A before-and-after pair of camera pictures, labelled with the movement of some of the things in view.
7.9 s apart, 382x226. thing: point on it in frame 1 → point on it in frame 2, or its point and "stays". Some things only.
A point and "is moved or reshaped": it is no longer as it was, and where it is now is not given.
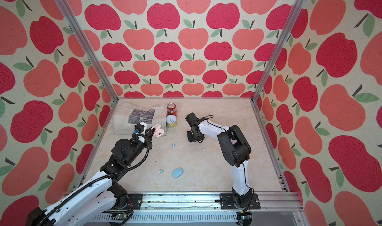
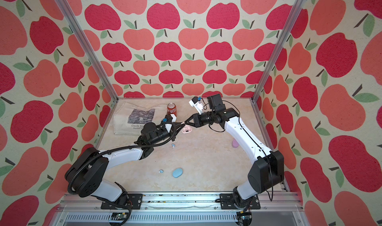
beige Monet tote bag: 129,115 stays
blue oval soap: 177,172 stays
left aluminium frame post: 70,15 stays
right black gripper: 190,138 → 197,119
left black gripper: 150,134 → 172,133
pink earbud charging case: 158,132 is moved or reshaped
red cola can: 171,109 stays
